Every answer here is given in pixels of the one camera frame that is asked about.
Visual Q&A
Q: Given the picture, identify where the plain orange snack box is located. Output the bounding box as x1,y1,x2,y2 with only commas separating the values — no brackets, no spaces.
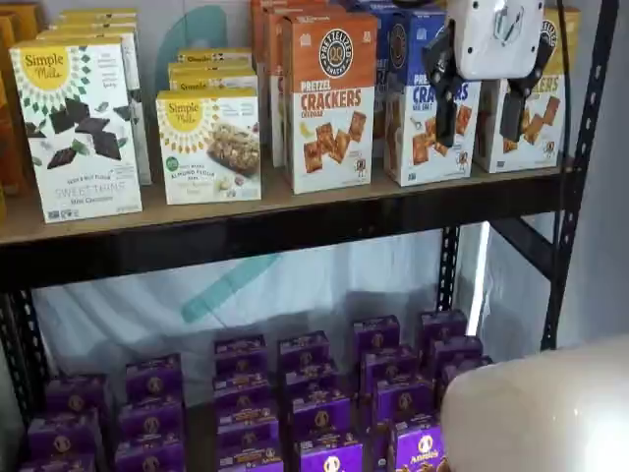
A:
0,14,29,196

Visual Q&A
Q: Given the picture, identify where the white backdrop sheet teal print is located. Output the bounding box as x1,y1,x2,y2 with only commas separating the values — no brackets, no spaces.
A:
29,0,492,399

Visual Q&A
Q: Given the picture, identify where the white light strip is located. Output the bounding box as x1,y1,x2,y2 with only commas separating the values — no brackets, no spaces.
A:
466,220,491,345

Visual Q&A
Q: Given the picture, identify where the black cable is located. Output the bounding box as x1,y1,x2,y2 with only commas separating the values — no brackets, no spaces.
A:
553,0,577,257

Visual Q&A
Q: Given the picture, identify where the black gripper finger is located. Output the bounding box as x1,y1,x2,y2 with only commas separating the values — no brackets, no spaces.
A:
423,19,464,148
499,20,559,144

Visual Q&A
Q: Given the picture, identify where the yellow pretzel crackers box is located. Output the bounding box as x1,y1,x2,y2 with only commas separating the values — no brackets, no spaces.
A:
543,5,582,80
484,9,567,174

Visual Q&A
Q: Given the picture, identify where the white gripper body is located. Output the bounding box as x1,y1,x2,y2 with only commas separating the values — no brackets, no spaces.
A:
449,0,545,80

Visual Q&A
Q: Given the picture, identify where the Simple Mills almond bars box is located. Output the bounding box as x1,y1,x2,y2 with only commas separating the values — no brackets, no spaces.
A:
176,47,255,68
155,88,262,206
168,61,259,95

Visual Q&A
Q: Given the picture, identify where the orange pretzel crackers box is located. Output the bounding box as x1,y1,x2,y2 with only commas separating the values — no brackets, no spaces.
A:
261,5,315,168
250,0,276,65
282,12,379,196

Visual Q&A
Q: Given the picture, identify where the purple Annie's box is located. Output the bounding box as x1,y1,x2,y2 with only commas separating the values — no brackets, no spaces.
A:
420,310,468,345
294,435,365,472
372,381,436,424
213,334,266,360
27,410,99,454
212,376,274,404
19,451,97,472
214,354,269,380
439,356,492,389
125,353,183,403
218,454,281,472
113,437,186,472
352,317,399,355
390,417,446,472
284,368,340,400
46,376,107,415
278,331,329,373
427,336,486,370
360,346,419,389
119,400,186,443
215,398,279,429
291,392,351,442
217,423,280,458

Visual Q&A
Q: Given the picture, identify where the black metal shelf rack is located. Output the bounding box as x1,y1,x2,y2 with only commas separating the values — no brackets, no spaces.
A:
0,0,621,472

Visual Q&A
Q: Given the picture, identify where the blue pretzel crackers box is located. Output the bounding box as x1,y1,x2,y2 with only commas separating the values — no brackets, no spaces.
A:
372,3,446,159
384,12,482,188

